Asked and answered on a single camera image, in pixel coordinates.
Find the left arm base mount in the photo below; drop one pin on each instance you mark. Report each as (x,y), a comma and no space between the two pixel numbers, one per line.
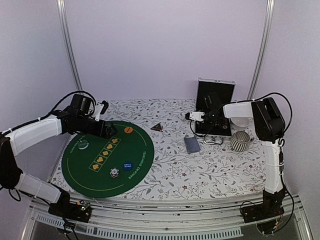
(80,211)

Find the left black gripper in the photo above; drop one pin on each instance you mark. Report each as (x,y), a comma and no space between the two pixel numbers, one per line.
(106,134)

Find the round green poker mat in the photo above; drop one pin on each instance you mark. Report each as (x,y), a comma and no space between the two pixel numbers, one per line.
(87,171)

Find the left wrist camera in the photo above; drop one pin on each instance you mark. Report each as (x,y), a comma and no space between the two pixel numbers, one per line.
(100,109)

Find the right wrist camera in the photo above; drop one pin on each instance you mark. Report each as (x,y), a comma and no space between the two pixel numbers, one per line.
(195,116)

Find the aluminium frame post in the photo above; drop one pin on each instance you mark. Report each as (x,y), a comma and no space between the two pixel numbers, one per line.
(262,49)
(68,44)

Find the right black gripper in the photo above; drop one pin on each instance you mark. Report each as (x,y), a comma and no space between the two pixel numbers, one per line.
(209,125)

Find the orange big blind button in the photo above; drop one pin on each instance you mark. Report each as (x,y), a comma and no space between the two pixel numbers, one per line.
(128,130)

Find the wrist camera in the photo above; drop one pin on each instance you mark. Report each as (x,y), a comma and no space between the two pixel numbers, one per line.
(195,116)
(100,109)

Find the aluminium poker chip case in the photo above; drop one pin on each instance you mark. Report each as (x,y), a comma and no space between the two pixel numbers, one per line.
(212,94)

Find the striped ceramic mug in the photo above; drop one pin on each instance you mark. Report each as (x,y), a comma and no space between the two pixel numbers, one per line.
(240,141)

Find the left aluminium frame post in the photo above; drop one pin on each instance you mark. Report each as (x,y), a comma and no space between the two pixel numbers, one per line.
(68,44)

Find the black red triangular plaque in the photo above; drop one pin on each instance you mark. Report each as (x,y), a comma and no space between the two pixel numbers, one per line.
(157,127)

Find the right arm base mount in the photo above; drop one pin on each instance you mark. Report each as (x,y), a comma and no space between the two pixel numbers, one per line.
(273,219)

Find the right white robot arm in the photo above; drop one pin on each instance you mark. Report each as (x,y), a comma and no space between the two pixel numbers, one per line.
(270,128)

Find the clear dealer button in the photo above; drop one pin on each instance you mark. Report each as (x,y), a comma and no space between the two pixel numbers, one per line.
(83,144)

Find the right aluminium frame post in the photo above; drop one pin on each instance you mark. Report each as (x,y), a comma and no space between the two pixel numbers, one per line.
(262,49)

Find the front aluminium rail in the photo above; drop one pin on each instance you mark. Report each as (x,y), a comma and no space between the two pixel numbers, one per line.
(201,219)

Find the white ceramic bowl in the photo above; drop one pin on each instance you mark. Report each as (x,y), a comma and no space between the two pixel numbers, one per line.
(239,122)

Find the blue small blind button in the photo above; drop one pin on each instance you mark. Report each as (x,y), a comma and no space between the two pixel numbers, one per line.
(128,166)

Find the blue playing card deck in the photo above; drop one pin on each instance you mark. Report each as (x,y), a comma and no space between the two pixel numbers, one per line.
(191,144)

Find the floral white tablecloth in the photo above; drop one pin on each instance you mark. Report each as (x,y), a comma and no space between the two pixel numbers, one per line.
(216,171)

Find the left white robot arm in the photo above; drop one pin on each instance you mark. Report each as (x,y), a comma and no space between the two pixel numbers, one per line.
(81,116)

